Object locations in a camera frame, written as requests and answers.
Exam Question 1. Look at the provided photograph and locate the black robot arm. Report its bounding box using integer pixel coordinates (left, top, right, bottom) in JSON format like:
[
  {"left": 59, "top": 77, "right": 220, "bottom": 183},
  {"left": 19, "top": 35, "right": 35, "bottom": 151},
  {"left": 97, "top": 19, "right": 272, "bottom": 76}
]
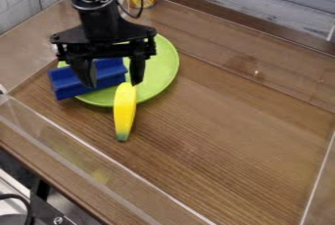
[{"left": 50, "top": 0, "right": 157, "bottom": 88}]

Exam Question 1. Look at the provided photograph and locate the black metal bracket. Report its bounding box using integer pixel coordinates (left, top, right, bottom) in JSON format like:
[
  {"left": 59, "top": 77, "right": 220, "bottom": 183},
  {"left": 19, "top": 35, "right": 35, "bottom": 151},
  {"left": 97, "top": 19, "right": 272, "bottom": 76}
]
[{"left": 30, "top": 193, "right": 81, "bottom": 225}]

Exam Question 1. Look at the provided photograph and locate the yellow toy banana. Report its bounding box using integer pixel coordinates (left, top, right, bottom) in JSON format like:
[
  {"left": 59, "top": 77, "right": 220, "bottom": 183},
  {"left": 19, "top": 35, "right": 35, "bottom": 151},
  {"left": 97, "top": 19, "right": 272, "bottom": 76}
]
[{"left": 114, "top": 82, "right": 137, "bottom": 141}]

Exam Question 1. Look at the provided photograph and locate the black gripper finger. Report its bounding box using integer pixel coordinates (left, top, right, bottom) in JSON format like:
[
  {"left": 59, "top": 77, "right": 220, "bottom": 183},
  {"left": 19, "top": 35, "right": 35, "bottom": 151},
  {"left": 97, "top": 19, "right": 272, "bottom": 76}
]
[
  {"left": 70, "top": 59, "right": 97, "bottom": 88},
  {"left": 130, "top": 57, "right": 145, "bottom": 85}
]

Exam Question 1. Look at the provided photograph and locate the blue plastic block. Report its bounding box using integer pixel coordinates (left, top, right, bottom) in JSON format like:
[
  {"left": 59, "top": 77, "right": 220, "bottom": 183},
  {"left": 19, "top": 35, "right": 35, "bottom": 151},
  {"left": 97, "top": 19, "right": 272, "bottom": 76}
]
[{"left": 47, "top": 58, "right": 129, "bottom": 100}]

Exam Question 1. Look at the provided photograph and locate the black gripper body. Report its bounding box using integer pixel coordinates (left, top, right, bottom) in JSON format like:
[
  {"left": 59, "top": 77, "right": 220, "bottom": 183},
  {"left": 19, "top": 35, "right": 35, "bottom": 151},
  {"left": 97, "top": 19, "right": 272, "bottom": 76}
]
[{"left": 50, "top": 0, "right": 157, "bottom": 62}]

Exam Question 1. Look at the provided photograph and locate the green round plate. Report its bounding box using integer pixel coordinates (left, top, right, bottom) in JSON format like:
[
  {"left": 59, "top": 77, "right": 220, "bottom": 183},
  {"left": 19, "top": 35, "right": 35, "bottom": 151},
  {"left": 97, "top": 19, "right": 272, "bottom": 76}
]
[{"left": 73, "top": 34, "right": 180, "bottom": 108}]

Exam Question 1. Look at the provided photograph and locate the clear acrylic tray wall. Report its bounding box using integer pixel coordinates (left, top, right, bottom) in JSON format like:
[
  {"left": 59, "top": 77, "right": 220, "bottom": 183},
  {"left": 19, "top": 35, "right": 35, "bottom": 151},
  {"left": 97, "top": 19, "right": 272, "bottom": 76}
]
[{"left": 0, "top": 0, "right": 335, "bottom": 225}]

